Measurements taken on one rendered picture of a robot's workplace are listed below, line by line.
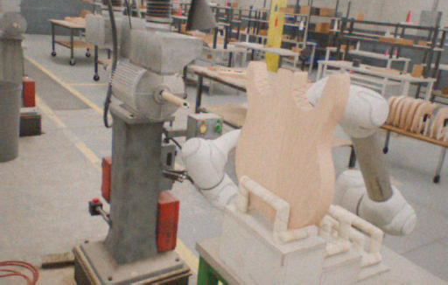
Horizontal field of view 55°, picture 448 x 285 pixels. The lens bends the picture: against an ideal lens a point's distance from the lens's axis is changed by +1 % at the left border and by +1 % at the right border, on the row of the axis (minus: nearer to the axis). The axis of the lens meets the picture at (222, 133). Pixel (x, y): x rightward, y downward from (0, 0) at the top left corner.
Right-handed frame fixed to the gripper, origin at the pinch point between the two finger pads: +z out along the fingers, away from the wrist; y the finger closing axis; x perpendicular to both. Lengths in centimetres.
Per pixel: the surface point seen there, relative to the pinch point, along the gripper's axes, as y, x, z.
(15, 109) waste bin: -22, -49, 292
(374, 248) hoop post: 26, -7, -78
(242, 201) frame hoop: -11, 13, -60
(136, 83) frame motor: -2.4, 27.6, 29.6
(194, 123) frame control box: 24.9, 2.8, 28.0
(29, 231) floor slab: -46, -97, 148
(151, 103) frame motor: 3.0, 17.8, 27.3
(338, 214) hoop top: 12, 8, -75
